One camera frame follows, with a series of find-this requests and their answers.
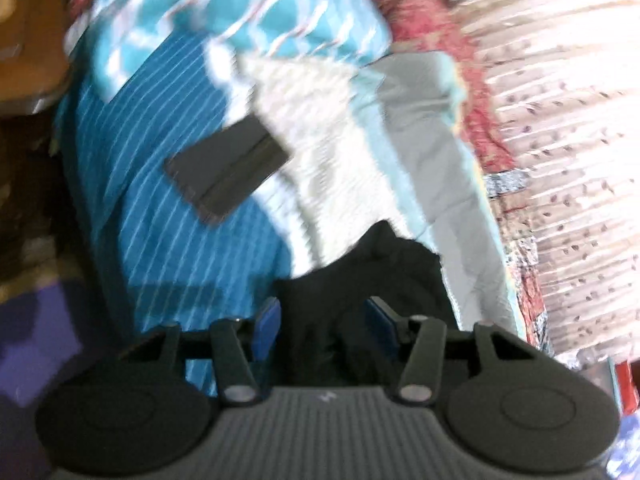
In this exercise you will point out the dark grey flat object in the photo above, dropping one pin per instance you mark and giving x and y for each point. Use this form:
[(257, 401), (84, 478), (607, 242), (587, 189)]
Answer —
[(230, 172)]

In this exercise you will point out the cream knitted blanket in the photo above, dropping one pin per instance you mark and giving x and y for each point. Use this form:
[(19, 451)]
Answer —
[(315, 160)]

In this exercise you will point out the wooden side table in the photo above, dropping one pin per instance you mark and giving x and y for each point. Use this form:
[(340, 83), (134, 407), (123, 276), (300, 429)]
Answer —
[(27, 45)]

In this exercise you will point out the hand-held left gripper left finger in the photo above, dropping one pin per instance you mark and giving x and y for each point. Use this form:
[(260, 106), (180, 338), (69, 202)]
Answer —
[(266, 327)]

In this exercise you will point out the red floral quilt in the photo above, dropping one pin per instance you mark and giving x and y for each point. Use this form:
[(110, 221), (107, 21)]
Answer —
[(450, 40)]

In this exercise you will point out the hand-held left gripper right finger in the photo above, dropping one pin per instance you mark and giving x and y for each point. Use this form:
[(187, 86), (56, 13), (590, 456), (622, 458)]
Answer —
[(376, 327)]

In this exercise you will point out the blue striped bedsheet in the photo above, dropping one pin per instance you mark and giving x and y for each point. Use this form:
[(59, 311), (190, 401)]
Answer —
[(165, 220)]

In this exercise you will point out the beige spotted curtain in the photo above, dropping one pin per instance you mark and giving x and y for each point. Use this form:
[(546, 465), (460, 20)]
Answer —
[(565, 150)]

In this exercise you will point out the grey blanket with teal edge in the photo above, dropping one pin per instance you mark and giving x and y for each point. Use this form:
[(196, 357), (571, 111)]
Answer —
[(440, 170)]

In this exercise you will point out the purple cloth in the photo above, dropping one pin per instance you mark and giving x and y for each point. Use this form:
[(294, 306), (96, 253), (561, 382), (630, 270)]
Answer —
[(35, 335)]

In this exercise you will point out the black pants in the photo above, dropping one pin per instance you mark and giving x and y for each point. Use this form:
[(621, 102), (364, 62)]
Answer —
[(372, 295)]

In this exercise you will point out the turquoise patterned cloth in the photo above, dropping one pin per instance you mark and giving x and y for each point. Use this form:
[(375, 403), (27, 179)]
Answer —
[(240, 5)]

